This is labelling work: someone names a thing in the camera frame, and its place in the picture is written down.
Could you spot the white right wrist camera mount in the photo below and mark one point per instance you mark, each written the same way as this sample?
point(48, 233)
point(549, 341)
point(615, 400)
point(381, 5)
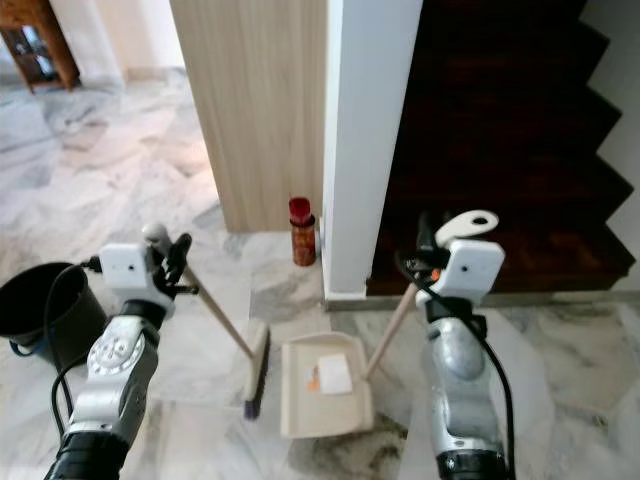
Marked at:
point(475, 270)

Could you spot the dark wooden staircase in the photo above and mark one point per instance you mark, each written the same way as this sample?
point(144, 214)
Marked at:
point(490, 150)

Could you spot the orange scrap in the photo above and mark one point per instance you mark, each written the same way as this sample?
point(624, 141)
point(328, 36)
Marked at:
point(311, 377)

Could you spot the light wooden panel cabinet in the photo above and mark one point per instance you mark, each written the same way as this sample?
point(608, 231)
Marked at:
point(250, 110)

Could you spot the black plastic bucket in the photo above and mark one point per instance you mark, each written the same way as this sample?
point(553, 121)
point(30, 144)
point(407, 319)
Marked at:
point(25, 315)

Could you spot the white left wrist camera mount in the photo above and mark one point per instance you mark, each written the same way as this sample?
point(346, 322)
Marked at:
point(128, 272)

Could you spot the red spray can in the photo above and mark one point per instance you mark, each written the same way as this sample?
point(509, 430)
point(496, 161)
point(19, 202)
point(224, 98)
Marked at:
point(302, 240)

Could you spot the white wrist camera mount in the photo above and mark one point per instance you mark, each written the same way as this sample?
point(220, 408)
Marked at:
point(475, 270)
point(128, 272)

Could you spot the dark wooden glass-door cabinet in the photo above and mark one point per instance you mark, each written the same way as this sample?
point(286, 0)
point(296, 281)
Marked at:
point(40, 45)

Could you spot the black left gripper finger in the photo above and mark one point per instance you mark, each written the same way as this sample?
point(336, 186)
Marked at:
point(178, 254)
point(158, 254)

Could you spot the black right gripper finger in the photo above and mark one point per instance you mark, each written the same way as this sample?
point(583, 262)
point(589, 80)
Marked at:
point(428, 234)
point(443, 242)

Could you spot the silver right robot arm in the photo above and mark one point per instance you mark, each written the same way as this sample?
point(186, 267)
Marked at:
point(460, 390)

